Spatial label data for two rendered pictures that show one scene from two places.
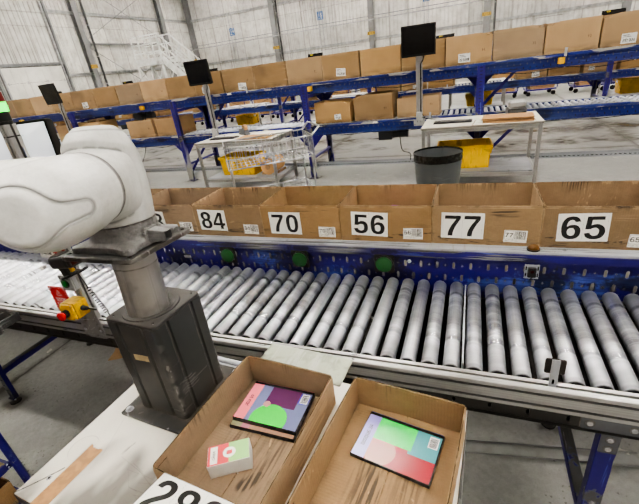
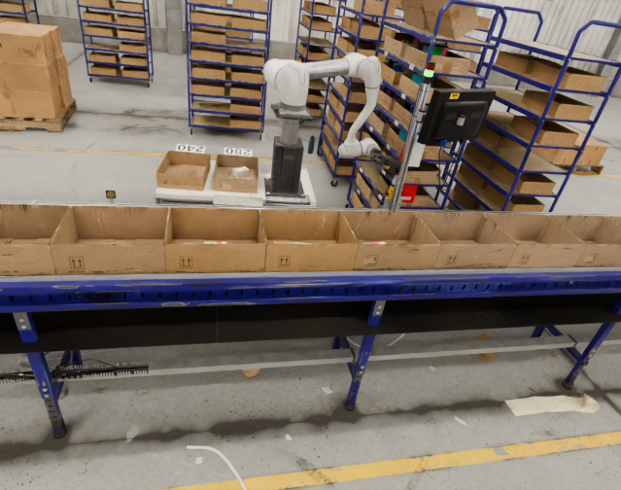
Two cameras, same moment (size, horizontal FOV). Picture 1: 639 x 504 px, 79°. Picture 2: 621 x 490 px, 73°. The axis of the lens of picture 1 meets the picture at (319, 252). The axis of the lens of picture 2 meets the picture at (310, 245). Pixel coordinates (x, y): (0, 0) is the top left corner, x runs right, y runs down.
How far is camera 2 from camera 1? 3.23 m
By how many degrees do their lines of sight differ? 111
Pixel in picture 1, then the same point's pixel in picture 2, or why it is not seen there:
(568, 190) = (10, 252)
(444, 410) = (164, 178)
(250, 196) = (402, 254)
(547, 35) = not seen: outside the picture
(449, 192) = (150, 252)
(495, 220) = (113, 218)
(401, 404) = (182, 183)
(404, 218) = (195, 218)
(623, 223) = (7, 217)
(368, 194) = (250, 253)
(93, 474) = not seen: hidden behind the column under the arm
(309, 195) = (325, 253)
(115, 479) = not seen: hidden behind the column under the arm
